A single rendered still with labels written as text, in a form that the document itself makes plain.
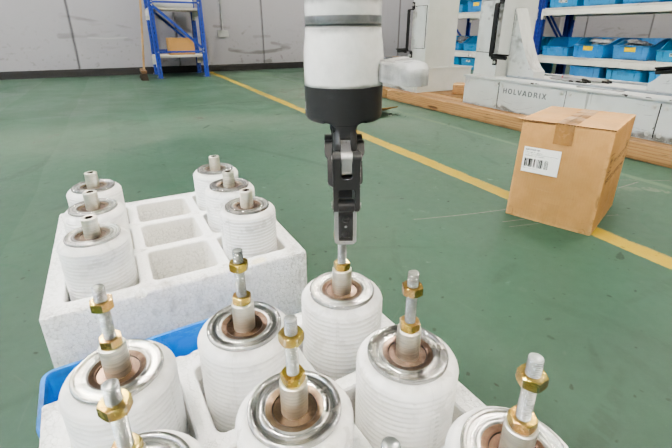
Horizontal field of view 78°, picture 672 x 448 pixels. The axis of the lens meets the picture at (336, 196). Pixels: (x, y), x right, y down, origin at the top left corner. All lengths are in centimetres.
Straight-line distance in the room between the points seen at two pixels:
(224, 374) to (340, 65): 30
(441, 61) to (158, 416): 334
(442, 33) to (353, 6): 318
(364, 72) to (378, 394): 28
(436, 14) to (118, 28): 418
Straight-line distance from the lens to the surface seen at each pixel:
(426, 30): 345
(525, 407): 34
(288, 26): 674
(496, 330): 89
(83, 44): 632
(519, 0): 301
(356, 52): 38
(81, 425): 43
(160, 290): 68
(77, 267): 70
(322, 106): 38
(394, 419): 42
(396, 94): 352
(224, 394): 46
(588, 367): 88
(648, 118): 233
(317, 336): 49
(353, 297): 49
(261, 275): 72
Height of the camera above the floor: 53
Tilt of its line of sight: 22 degrees down
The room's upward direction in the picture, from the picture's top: straight up
